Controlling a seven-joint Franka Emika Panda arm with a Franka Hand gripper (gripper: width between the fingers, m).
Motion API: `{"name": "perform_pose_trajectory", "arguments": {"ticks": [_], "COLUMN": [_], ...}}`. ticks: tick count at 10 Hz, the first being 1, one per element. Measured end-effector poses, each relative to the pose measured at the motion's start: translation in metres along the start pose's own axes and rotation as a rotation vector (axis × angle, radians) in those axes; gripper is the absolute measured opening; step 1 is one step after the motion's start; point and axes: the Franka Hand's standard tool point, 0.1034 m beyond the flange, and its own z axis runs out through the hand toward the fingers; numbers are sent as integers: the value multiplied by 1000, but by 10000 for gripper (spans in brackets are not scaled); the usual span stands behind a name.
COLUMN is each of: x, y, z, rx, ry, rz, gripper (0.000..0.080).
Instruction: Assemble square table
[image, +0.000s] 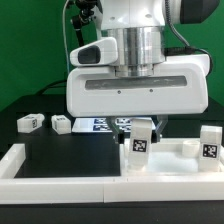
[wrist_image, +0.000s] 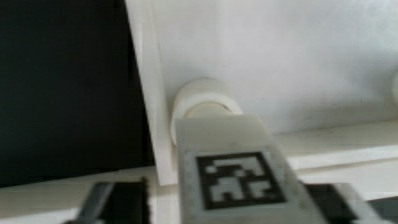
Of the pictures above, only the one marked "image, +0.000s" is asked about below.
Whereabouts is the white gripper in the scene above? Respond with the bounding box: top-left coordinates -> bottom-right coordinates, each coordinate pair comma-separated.
66,54 -> 210,144

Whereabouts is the white square table top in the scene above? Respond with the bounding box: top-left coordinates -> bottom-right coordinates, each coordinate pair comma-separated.
119,137 -> 224,177

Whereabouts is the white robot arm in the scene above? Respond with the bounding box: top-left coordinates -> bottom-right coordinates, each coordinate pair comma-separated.
66,0 -> 220,143

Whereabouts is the white fiducial marker sheet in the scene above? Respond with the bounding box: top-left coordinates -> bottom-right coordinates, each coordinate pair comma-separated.
71,117 -> 158,134

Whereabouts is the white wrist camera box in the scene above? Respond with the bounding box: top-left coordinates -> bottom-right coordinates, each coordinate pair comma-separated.
70,37 -> 118,67

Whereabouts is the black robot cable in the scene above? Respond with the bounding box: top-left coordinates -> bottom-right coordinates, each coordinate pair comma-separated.
35,79 -> 69,96

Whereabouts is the white U-shaped fence wall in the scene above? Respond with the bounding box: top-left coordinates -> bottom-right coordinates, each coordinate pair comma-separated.
0,144 -> 224,204

